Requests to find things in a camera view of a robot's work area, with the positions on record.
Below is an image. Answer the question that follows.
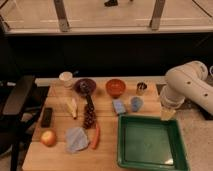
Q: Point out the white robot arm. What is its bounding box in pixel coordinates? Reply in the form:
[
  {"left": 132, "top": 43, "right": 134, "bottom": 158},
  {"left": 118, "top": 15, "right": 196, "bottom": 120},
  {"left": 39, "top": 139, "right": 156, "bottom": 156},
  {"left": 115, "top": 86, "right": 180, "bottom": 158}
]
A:
[{"left": 160, "top": 61, "right": 213, "bottom": 120}]

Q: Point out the blue plastic cup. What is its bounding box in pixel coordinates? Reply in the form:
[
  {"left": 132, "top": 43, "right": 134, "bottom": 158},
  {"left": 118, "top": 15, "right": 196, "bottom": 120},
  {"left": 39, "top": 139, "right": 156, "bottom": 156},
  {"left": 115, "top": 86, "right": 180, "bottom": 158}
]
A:
[{"left": 130, "top": 97, "right": 143, "bottom": 112}]

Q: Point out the small metal cup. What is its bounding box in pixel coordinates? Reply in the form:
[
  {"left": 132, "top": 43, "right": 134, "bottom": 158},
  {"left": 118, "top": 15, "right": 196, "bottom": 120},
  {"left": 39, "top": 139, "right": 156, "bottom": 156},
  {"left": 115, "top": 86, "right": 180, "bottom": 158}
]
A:
[{"left": 136, "top": 82, "right": 147, "bottom": 95}]

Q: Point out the white paper cup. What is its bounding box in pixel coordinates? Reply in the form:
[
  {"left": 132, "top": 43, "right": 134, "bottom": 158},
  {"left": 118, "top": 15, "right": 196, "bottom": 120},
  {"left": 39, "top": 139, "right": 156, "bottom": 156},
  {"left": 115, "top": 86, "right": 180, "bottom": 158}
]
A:
[{"left": 59, "top": 71, "right": 73, "bottom": 87}]

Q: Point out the green plastic tray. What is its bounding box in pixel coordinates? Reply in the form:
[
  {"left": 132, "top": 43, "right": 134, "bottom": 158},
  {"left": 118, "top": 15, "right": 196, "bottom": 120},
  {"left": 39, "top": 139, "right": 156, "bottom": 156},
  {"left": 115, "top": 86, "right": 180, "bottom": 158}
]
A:
[{"left": 117, "top": 115, "right": 190, "bottom": 171}]

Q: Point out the blue sponge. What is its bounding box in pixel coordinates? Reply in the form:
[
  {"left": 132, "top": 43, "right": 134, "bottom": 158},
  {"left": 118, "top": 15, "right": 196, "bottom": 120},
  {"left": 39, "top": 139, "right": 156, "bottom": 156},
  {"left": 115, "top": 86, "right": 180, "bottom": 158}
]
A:
[{"left": 112, "top": 99, "right": 126, "bottom": 115}]

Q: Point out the orange bowl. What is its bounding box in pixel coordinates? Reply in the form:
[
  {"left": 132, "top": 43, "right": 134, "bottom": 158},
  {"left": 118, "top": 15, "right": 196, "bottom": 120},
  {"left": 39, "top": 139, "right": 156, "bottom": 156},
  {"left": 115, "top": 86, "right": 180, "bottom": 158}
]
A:
[{"left": 106, "top": 79, "right": 126, "bottom": 98}]

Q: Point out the orange carrot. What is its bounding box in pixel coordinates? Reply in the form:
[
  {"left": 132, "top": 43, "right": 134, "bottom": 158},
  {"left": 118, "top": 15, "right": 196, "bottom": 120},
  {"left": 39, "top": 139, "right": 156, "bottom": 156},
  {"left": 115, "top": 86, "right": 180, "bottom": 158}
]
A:
[{"left": 90, "top": 123, "right": 100, "bottom": 149}]

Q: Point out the bunch of dark grapes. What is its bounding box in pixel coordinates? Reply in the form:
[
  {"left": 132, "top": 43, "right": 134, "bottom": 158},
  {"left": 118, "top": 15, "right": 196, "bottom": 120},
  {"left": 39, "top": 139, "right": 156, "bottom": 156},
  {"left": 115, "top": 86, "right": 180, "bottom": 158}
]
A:
[{"left": 83, "top": 105, "right": 96, "bottom": 129}]

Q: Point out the purple bowl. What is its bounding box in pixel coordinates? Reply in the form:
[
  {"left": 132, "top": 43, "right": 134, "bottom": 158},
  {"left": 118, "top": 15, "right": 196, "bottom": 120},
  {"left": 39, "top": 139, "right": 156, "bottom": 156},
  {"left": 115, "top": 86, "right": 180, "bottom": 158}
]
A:
[{"left": 74, "top": 78, "right": 96, "bottom": 96}]

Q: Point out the wooden board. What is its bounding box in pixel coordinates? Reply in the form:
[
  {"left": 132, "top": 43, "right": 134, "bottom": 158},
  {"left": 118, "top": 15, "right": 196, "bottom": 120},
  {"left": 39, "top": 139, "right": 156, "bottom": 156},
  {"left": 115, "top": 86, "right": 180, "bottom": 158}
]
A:
[{"left": 21, "top": 82, "right": 167, "bottom": 171}]

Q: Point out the blue cloth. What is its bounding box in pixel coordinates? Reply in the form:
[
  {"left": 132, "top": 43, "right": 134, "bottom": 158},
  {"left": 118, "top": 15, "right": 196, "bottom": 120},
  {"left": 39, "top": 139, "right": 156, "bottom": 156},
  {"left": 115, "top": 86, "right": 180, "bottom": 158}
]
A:
[{"left": 65, "top": 127, "right": 89, "bottom": 153}]

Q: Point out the banana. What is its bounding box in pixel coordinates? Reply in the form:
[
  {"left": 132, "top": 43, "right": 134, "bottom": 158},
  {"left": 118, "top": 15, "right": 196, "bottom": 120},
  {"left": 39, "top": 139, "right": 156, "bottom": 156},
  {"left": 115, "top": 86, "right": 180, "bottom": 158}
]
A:
[{"left": 65, "top": 98, "right": 77, "bottom": 119}]

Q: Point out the black rectangular block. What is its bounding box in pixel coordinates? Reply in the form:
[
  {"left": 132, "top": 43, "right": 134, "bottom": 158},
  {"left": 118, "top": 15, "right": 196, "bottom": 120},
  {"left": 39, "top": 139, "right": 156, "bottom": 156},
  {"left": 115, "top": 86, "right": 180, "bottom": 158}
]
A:
[{"left": 41, "top": 108, "right": 53, "bottom": 128}]

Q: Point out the red yellow apple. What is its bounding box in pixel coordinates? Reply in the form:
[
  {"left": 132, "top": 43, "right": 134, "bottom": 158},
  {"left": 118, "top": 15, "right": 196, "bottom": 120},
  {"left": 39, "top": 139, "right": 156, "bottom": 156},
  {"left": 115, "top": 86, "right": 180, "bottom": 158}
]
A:
[{"left": 40, "top": 130, "right": 56, "bottom": 147}]

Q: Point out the black chair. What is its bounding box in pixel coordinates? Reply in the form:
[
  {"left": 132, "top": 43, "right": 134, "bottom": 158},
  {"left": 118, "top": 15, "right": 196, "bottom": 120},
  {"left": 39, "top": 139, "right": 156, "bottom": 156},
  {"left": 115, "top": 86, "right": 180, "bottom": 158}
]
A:
[{"left": 0, "top": 75, "right": 43, "bottom": 171}]

